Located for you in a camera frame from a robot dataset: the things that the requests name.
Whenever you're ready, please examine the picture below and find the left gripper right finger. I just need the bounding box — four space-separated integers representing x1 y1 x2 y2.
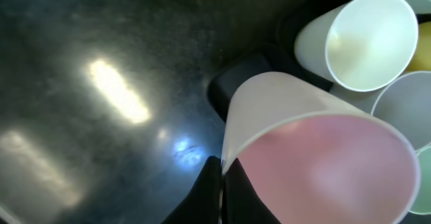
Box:
222 158 282 224

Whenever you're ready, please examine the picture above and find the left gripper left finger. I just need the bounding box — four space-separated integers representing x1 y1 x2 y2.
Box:
161 155 223 224

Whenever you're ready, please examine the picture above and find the pink cup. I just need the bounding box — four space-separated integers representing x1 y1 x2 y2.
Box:
220 71 422 224

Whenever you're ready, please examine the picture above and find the grey cup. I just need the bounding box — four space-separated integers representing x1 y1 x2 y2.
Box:
329 71 431 151

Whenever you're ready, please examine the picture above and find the white cup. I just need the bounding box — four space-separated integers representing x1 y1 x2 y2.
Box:
294 0 420 93

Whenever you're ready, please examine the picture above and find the yellow cup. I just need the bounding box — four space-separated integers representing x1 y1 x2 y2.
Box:
405 21 431 72

